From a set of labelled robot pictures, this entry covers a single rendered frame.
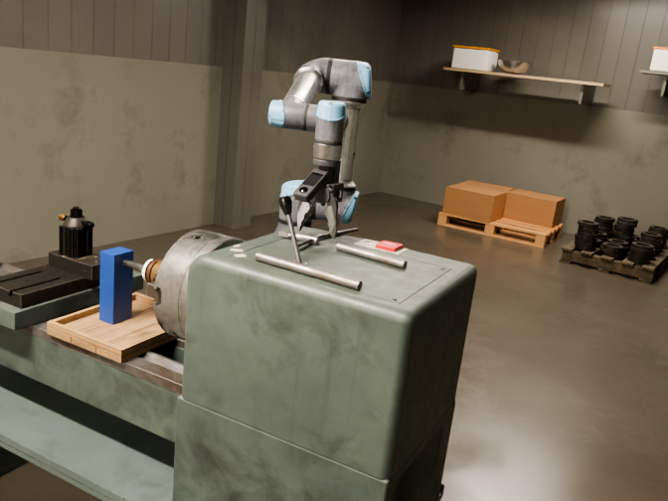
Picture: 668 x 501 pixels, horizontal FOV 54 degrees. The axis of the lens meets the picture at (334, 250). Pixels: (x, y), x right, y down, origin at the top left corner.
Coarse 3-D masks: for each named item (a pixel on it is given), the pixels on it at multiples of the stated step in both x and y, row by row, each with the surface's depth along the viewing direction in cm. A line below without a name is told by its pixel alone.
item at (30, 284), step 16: (16, 272) 212; (32, 272) 213; (48, 272) 215; (64, 272) 217; (0, 288) 198; (16, 288) 199; (32, 288) 200; (48, 288) 203; (64, 288) 208; (80, 288) 214; (16, 304) 196; (32, 304) 199
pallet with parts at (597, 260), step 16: (592, 224) 679; (608, 224) 742; (624, 224) 704; (576, 240) 694; (592, 240) 684; (608, 240) 700; (624, 240) 707; (640, 240) 702; (656, 240) 692; (576, 256) 690; (592, 256) 681; (608, 256) 673; (624, 256) 715; (640, 256) 657; (656, 256) 697; (608, 272) 669; (624, 272) 665; (640, 272) 657; (656, 272) 687
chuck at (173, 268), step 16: (192, 240) 178; (208, 240) 178; (176, 256) 174; (192, 256) 173; (160, 272) 174; (176, 272) 172; (176, 288) 171; (160, 304) 174; (176, 304) 171; (160, 320) 177; (176, 320) 173; (176, 336) 182
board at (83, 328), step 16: (144, 304) 220; (64, 320) 198; (80, 320) 202; (96, 320) 204; (128, 320) 206; (144, 320) 208; (64, 336) 192; (80, 336) 188; (96, 336) 193; (112, 336) 194; (128, 336) 195; (144, 336) 196; (160, 336) 195; (96, 352) 186; (112, 352) 183; (128, 352) 184; (144, 352) 190
